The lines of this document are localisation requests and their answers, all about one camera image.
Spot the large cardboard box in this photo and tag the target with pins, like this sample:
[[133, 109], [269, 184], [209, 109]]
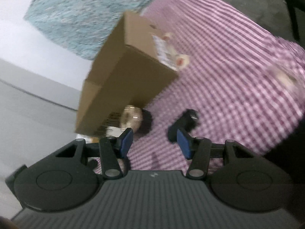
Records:
[[128, 76]]

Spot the purple checked tablecloth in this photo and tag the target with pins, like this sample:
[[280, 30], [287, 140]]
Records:
[[226, 100]]

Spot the black metal chair frame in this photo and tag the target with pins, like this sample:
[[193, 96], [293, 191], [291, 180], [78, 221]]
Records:
[[292, 9]]

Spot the black cylindrical battery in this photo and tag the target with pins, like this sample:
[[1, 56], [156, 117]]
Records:
[[187, 122]]

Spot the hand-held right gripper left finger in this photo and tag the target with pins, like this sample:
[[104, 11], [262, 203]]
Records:
[[125, 144]]

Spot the blue patterned cloth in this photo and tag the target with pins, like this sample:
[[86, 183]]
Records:
[[83, 12]]

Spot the white charger plug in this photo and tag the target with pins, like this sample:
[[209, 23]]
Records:
[[112, 130]]

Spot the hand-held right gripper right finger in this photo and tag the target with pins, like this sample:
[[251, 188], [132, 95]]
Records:
[[184, 145]]

